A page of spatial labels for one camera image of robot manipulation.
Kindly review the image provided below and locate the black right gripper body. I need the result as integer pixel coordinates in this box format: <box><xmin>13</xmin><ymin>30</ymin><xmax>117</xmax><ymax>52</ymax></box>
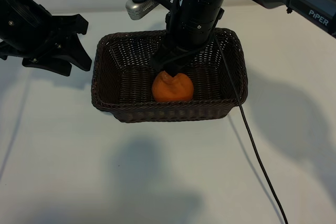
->
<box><xmin>160</xmin><ymin>0</ymin><xmax>227</xmax><ymax>61</ymax></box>

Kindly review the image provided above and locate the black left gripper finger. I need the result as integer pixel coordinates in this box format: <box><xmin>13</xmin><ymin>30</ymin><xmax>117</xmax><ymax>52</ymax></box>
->
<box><xmin>22</xmin><ymin>56</ymin><xmax>73</xmax><ymax>77</ymax></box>
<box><xmin>51</xmin><ymin>13</ymin><xmax>93</xmax><ymax>72</ymax></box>

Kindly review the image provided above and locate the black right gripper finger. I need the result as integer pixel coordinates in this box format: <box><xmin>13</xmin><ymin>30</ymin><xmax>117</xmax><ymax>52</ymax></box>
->
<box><xmin>151</xmin><ymin>47</ymin><xmax>182</xmax><ymax>72</ymax></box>
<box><xmin>167</xmin><ymin>58</ymin><xmax>190</xmax><ymax>78</ymax></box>

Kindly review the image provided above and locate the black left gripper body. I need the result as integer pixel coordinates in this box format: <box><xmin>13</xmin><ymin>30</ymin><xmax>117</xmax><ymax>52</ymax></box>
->
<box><xmin>0</xmin><ymin>0</ymin><xmax>71</xmax><ymax>63</ymax></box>

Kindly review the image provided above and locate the orange with stem knob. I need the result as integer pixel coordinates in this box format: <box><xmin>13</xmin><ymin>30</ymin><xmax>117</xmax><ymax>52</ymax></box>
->
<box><xmin>151</xmin><ymin>70</ymin><xmax>195</xmax><ymax>103</ymax></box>

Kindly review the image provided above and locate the dark brown woven basket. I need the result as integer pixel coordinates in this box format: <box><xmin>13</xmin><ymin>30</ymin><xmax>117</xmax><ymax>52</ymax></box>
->
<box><xmin>91</xmin><ymin>27</ymin><xmax>249</xmax><ymax>124</ymax></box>

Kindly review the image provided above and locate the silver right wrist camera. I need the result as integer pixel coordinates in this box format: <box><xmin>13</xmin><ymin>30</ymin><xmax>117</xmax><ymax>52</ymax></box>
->
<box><xmin>125</xmin><ymin>0</ymin><xmax>160</xmax><ymax>21</ymax></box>

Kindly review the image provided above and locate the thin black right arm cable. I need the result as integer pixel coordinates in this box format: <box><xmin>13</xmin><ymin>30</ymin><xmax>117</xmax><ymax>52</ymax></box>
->
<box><xmin>167</xmin><ymin>32</ymin><xmax>289</xmax><ymax>224</ymax></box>

